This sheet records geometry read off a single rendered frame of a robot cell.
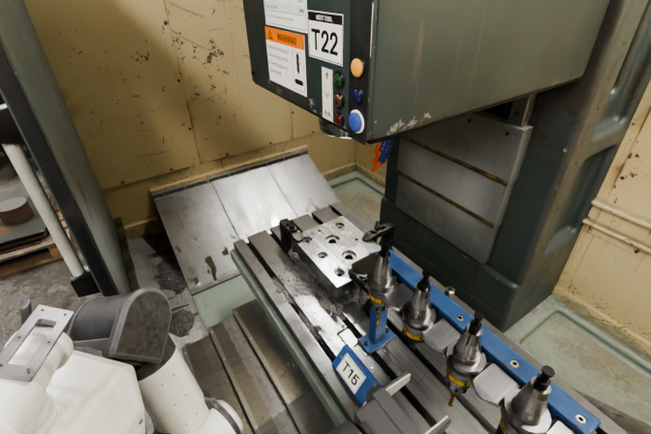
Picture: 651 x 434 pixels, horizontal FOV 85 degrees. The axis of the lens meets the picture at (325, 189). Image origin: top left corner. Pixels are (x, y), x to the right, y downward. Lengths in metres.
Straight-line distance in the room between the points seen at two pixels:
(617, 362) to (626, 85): 0.97
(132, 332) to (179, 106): 1.29
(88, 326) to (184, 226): 1.15
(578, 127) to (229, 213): 1.47
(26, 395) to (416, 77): 0.59
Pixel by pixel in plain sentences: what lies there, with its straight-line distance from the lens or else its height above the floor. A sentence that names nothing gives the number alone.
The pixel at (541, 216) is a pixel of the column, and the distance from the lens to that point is 1.24.
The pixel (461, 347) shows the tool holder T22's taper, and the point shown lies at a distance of 0.68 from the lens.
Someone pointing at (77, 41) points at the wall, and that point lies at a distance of 1.72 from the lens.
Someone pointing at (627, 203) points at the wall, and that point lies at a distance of 1.53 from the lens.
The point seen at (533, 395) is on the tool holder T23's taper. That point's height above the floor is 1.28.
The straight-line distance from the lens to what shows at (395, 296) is 0.78.
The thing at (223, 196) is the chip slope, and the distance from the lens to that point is 1.92.
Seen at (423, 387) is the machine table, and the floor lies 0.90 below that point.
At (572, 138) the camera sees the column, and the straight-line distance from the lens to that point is 1.13.
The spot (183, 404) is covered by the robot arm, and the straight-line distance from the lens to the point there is 0.77.
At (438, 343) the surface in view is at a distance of 0.73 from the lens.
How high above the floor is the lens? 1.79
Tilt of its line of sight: 32 degrees down
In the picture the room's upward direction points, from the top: 1 degrees counter-clockwise
